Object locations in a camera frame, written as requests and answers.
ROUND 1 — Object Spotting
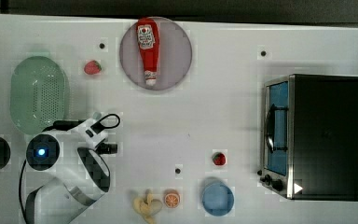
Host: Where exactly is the pink toy strawberry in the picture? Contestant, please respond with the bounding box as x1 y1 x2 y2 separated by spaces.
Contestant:
84 60 102 75

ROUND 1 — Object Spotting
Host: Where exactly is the grey round plate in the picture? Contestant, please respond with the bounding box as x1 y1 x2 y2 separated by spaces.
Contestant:
119 17 192 91

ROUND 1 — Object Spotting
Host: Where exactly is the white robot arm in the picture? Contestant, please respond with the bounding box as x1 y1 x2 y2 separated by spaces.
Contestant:
23 118 117 224

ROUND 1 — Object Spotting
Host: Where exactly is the red toy strawberry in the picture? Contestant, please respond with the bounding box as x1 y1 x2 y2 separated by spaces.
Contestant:
213 152 227 166

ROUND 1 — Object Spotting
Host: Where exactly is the red plush ketchup bottle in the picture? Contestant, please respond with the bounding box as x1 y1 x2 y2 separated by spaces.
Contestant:
136 18 159 87

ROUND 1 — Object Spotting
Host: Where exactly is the green perforated colander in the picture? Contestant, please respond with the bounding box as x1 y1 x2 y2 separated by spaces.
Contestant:
10 56 69 135

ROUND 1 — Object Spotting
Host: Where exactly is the blue bowl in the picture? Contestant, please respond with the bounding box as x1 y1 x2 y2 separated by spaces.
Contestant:
200 177 235 217

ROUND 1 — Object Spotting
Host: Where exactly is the silver toaster oven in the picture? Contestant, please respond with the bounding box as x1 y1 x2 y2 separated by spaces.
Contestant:
257 74 358 202

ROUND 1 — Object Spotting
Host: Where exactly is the orange slice toy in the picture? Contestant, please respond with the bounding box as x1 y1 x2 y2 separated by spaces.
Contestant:
164 189 181 208

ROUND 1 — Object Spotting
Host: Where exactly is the peeled toy banana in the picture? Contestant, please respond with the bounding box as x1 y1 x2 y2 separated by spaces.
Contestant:
132 189 162 224

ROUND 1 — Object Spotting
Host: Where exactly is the green mug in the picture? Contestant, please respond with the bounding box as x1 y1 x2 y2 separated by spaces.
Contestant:
92 112 102 119

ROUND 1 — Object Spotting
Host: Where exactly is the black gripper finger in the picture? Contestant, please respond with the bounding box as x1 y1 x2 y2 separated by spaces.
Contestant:
96 143 118 155

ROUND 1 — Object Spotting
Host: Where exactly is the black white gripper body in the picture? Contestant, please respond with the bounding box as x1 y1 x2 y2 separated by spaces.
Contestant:
72 118 108 149

